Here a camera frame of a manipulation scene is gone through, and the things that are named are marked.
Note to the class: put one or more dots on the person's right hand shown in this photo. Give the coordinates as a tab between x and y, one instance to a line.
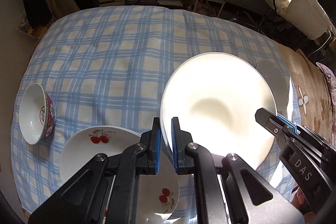
299	201

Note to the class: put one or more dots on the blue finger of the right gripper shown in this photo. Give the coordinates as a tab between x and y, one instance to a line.
272	124
287	121

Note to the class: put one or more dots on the red patterned small bowl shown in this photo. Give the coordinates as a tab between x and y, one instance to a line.
36	114

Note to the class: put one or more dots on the brown floral blanket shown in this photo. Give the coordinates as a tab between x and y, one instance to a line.
315	92

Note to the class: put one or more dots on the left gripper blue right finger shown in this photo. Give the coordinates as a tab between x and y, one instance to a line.
183	163

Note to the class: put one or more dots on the blue plaid cloth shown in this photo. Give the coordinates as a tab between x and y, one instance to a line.
109	66

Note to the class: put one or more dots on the large white bowl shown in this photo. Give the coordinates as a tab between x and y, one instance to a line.
215	97

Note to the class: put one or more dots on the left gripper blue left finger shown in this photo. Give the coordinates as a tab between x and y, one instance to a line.
150	156

